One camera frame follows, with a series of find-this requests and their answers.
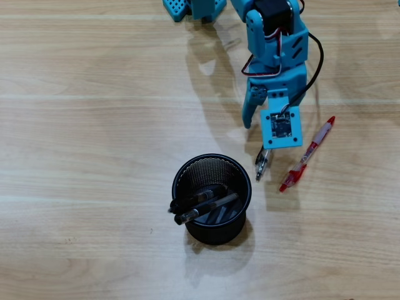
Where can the red clear retractable pen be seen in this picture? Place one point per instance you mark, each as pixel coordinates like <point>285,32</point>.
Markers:
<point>312,147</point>

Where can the blue perforated block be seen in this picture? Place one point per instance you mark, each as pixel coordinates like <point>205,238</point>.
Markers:
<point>175,9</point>

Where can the black grip clear stick pen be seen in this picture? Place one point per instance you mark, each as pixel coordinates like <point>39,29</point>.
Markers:
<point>215,204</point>

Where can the black retractable pen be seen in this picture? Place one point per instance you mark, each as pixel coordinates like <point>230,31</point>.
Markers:
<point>203,197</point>

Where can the grey grip clear pen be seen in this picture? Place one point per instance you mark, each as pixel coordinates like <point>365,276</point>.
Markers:
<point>261,165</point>

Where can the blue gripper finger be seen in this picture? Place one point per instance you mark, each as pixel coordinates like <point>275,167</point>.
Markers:
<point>250,109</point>

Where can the black mesh pen holder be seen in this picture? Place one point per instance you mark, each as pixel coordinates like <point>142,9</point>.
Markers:
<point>218,234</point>

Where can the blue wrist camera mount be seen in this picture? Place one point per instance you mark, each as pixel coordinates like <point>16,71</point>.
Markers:
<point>281,128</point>

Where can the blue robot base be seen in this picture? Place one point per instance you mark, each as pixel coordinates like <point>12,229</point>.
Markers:
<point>206,9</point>

